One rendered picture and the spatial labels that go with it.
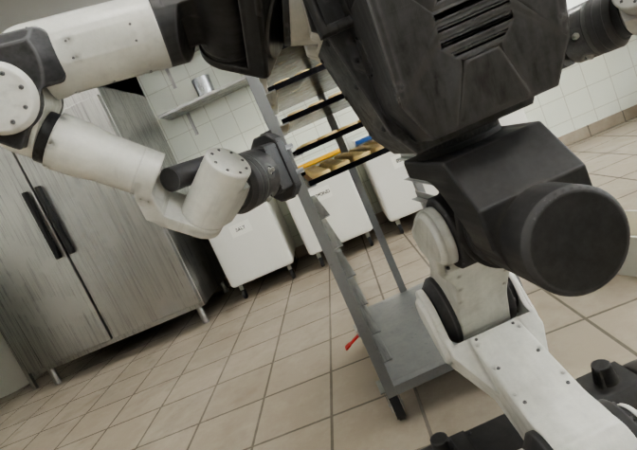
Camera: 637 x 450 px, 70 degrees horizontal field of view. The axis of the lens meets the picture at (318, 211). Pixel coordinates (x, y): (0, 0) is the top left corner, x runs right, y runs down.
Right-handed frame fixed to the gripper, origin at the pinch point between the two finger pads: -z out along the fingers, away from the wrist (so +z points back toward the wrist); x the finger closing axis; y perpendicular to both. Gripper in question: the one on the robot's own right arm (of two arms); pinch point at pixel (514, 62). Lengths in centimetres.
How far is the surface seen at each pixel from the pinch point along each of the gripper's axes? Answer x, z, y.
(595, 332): -86, -28, -38
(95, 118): 73, -273, 16
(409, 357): -71, -59, 7
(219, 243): -38, -275, -24
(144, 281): -39, -285, 32
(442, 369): -72, -47, 7
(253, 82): 22, -55, 21
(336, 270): -33, -55, 21
